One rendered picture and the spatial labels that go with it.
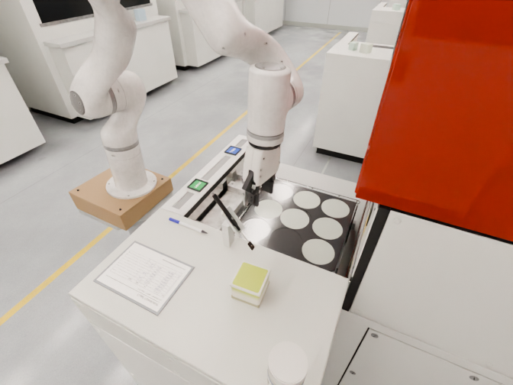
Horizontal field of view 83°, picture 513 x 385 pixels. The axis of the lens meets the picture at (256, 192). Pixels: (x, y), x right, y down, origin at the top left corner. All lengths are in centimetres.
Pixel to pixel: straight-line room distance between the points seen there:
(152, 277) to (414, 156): 66
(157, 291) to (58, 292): 149
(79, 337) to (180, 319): 130
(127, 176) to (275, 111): 72
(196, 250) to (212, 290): 14
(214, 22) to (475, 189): 54
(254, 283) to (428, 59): 53
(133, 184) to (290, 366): 86
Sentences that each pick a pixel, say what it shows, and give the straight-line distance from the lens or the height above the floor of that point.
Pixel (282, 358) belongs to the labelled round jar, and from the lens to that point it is 59.
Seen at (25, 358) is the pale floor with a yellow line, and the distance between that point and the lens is 209.
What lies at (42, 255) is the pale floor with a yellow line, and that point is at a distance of 252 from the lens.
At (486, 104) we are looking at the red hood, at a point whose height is 145.
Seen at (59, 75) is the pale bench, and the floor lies 56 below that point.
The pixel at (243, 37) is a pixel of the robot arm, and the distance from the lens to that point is 64.
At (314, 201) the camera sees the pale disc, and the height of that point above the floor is 90.
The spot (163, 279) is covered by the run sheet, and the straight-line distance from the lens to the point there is 81.
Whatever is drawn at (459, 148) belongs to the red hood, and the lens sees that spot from 56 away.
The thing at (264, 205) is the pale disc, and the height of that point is 90.
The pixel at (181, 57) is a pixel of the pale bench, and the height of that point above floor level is 22.
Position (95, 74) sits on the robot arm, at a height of 135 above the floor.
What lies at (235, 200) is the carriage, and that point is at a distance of 111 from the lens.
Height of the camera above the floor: 162
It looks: 40 degrees down
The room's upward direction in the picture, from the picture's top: straight up
